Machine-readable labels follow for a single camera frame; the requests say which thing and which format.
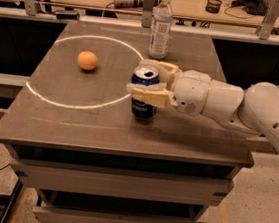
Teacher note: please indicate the black mesh cup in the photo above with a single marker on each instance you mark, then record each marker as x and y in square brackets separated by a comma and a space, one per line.
[213, 6]

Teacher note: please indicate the clear plastic water bottle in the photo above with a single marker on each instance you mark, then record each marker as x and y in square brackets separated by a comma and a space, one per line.
[161, 29]

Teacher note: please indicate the right metal bracket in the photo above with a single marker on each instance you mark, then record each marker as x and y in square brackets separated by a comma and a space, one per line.
[264, 30]

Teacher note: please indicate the grey table with drawers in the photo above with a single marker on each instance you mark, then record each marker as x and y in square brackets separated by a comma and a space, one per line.
[74, 140]

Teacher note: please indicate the middle metal bracket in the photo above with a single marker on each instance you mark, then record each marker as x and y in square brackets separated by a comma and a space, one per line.
[147, 13]

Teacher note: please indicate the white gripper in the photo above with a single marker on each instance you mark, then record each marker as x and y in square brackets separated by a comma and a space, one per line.
[191, 91]

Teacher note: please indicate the orange ball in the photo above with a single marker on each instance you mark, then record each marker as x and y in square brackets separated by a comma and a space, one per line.
[87, 60]

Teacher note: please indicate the blue pepsi can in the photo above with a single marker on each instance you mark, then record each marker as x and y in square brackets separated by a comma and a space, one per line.
[144, 75]

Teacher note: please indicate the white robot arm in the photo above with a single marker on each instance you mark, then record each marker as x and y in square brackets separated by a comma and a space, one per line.
[249, 112]

